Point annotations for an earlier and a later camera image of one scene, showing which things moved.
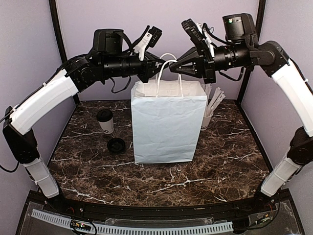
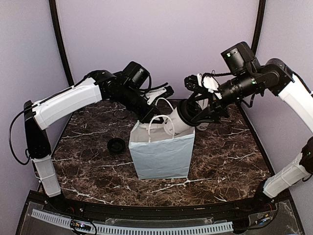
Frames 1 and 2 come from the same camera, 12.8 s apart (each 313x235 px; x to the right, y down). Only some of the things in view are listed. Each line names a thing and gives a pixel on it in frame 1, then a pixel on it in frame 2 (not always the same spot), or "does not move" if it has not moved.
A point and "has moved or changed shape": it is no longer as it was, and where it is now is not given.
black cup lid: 104,115 to 190,112
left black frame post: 53,6 does not move
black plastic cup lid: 117,146 does not move
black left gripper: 151,67 to 146,117
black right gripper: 206,67 to 214,112
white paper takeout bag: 167,116 has moved or changed shape
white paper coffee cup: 107,127 to 174,124
